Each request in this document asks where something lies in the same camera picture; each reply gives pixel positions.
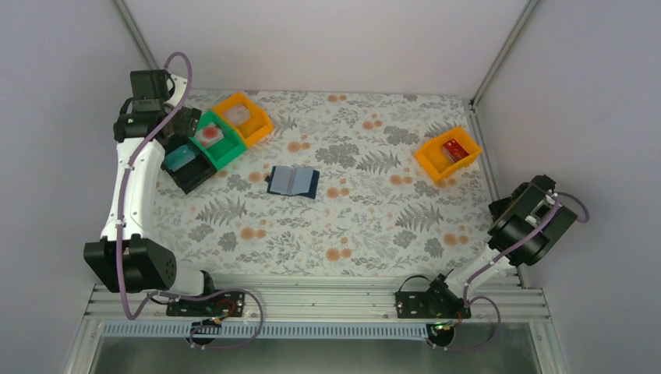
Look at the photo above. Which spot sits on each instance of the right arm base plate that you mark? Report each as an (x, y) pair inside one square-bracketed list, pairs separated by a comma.
[(436, 302)]

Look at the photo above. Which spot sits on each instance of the aluminium rail frame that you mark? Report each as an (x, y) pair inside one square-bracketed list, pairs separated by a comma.
[(371, 299)]

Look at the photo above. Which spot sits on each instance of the red circle card in green bin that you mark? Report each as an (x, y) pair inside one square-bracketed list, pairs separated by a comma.
[(209, 135)]

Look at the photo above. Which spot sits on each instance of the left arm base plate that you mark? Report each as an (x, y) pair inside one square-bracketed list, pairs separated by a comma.
[(227, 304)]

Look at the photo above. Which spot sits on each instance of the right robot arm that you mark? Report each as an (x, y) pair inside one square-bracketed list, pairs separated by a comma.
[(526, 226)]

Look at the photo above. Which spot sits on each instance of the pale floral card in orange bin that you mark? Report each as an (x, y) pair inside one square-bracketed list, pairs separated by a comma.
[(238, 115)]

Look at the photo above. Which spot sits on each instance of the black plastic bin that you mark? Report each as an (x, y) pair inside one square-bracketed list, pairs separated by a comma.
[(195, 172)]

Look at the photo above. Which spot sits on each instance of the blue leather card holder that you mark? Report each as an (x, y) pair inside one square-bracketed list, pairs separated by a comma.
[(293, 181)]

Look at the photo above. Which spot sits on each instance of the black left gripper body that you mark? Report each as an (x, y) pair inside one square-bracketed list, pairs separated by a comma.
[(187, 119)]

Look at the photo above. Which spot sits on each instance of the teal card in black bin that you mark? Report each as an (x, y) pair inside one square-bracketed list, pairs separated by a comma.
[(179, 157)]

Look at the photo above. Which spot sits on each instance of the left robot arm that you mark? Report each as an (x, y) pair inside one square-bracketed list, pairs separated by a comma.
[(151, 136)]

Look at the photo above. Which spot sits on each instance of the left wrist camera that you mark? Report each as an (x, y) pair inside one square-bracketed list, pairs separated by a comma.
[(176, 87)]

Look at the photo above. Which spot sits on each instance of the green plastic bin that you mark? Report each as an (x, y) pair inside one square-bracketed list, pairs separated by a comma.
[(225, 151)]

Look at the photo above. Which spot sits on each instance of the orange plastic bin right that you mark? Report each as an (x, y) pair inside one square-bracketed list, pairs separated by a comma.
[(436, 164)]

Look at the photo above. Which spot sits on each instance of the red card in right bin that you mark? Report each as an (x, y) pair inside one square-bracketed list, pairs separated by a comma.
[(454, 151)]

